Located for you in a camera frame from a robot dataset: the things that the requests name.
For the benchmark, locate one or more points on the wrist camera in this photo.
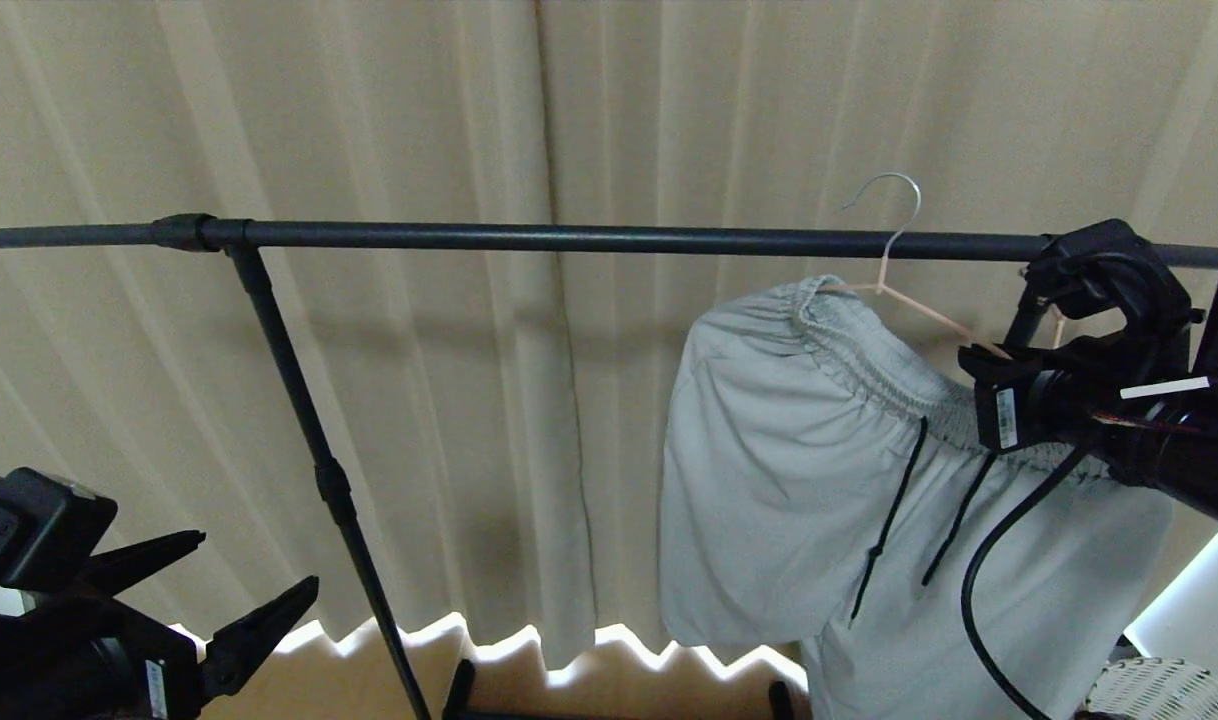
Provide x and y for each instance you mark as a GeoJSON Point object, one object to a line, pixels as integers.
{"type": "Point", "coordinates": [39, 530]}
{"type": "Point", "coordinates": [1109, 270]}

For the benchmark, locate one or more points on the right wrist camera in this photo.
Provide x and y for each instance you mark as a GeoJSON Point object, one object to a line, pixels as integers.
{"type": "Point", "coordinates": [1109, 270]}

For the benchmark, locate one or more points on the beige curtain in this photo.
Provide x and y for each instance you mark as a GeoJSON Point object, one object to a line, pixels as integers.
{"type": "Point", "coordinates": [469, 100]}

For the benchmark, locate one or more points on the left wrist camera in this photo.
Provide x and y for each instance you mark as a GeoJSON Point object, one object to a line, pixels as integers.
{"type": "Point", "coordinates": [39, 530]}

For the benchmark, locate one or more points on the pale grey shorts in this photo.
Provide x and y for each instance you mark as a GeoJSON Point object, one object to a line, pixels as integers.
{"type": "Point", "coordinates": [769, 480]}

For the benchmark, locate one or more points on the pink clothes hanger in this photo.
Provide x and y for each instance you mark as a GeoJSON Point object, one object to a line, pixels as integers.
{"type": "Point", "coordinates": [891, 255]}

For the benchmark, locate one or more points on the black clothes rack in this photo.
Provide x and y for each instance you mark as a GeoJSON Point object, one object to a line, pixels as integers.
{"type": "Point", "coordinates": [569, 238]}

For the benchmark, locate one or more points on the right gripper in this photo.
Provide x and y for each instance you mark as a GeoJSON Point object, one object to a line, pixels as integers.
{"type": "Point", "coordinates": [1059, 395]}

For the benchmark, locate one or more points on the white laundry basket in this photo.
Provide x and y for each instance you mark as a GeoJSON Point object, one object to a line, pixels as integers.
{"type": "Point", "coordinates": [1169, 690]}

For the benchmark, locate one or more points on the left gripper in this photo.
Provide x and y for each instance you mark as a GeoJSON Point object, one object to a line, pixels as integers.
{"type": "Point", "coordinates": [69, 660]}

